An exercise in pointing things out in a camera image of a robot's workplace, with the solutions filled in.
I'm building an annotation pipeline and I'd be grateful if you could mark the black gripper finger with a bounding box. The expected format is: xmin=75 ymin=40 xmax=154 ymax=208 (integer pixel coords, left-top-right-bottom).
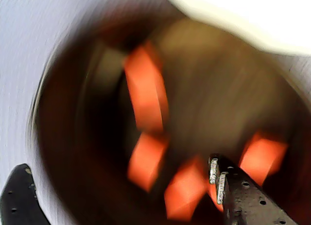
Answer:
xmin=0 ymin=163 xmax=53 ymax=225
xmin=208 ymin=153 xmax=302 ymax=225

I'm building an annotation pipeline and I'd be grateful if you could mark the red cube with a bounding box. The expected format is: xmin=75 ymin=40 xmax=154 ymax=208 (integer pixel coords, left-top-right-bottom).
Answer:
xmin=123 ymin=42 xmax=170 ymax=133
xmin=164 ymin=156 xmax=224 ymax=221
xmin=239 ymin=134 xmax=289 ymax=187
xmin=127 ymin=134 xmax=170 ymax=193

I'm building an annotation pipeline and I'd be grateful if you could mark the white round plate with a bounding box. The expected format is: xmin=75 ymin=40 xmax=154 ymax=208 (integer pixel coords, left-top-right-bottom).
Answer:
xmin=160 ymin=0 xmax=311 ymax=57

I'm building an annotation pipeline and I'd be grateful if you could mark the black metal bucket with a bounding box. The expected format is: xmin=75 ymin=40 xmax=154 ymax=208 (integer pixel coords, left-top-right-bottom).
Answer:
xmin=31 ymin=6 xmax=311 ymax=225

